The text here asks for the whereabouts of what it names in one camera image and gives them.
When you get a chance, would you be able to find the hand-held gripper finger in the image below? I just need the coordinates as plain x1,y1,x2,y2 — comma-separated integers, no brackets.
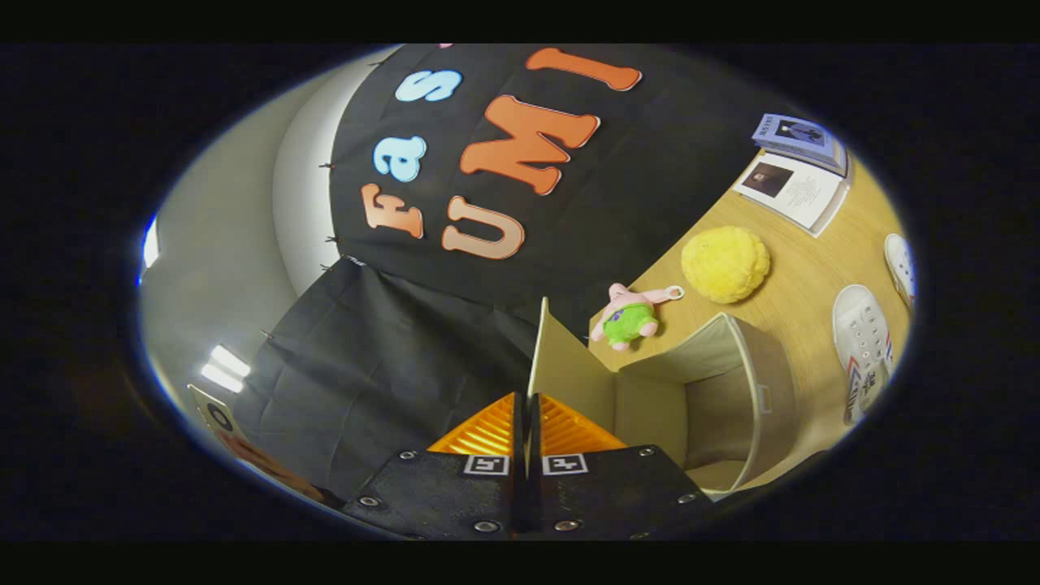
341,392,525,541
528,393,716,541

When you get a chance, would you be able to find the beige fabric storage box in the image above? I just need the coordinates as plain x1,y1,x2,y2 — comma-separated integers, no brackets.
526,297,801,498

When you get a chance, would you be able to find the white striped sneaker shoe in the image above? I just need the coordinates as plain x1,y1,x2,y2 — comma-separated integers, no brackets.
883,233,917,310
831,284,895,427

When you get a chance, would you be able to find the pink plush toy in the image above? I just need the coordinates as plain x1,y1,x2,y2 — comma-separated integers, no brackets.
589,283,685,352

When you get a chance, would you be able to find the yellow fluffy ball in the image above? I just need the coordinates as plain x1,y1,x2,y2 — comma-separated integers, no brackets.
681,226,771,306

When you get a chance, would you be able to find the tan printed board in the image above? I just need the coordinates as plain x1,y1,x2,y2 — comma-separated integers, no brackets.
188,383,342,509

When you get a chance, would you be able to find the ceiling light panel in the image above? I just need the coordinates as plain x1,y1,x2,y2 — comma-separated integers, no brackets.
199,345,253,395

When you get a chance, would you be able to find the white book with portrait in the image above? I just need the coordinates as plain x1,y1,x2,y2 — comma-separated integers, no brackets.
731,150,852,238

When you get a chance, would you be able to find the blue book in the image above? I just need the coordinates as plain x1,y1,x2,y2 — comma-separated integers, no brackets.
750,112,850,178

